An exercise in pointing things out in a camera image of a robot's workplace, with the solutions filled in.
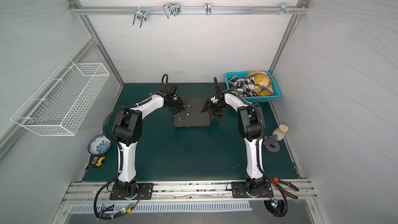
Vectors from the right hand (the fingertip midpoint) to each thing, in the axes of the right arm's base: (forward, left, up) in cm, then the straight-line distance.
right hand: (208, 110), depth 99 cm
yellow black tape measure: (-34, +58, 0) cm, 67 cm away
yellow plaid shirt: (+22, -37, +5) cm, 44 cm away
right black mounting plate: (-43, -16, -4) cm, 46 cm away
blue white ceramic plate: (-25, +63, -2) cm, 68 cm away
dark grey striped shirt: (-5, +10, +1) cm, 12 cm away
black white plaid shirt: (+19, -25, +4) cm, 31 cm away
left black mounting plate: (-46, +29, -4) cm, 55 cm away
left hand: (+2, +13, +2) cm, 13 cm away
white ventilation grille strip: (-51, +18, -5) cm, 54 cm away
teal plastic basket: (+15, -46, +3) cm, 48 cm away
